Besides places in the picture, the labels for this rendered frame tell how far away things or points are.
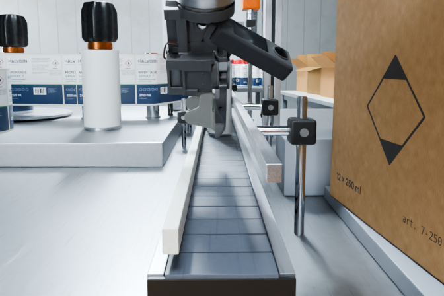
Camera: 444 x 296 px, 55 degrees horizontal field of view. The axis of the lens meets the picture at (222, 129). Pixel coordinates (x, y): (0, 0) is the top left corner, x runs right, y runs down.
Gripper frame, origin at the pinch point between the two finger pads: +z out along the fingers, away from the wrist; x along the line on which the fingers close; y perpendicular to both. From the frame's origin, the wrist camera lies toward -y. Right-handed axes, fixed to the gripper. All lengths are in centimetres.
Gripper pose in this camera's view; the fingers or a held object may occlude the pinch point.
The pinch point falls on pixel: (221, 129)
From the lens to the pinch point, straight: 65.0
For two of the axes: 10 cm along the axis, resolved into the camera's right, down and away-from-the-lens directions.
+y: -10.0, 0.0, -0.1
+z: -0.1, 7.8, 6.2
